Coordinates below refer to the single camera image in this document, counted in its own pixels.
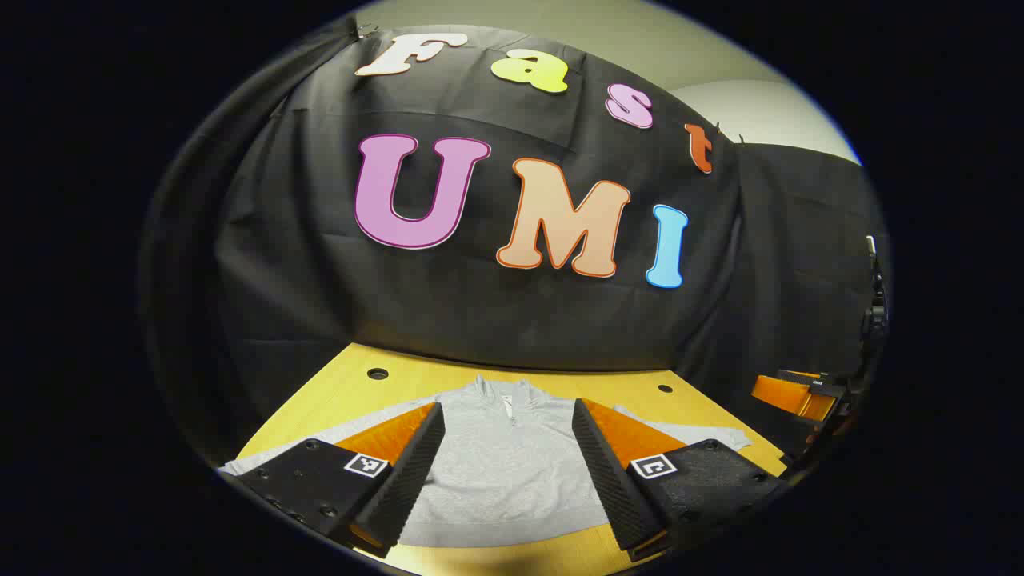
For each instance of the grey zip-neck sweatshirt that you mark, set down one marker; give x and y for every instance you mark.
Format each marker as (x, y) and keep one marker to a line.
(508, 472)

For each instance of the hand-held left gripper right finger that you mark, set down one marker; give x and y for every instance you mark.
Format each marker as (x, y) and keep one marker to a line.
(608, 472)

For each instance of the black backdrop cloth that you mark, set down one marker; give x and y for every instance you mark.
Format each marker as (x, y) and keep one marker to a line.
(496, 320)

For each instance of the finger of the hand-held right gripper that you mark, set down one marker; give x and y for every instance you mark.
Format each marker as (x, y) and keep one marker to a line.
(788, 394)

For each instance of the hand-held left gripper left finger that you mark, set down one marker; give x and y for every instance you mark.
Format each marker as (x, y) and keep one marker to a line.
(410, 472)

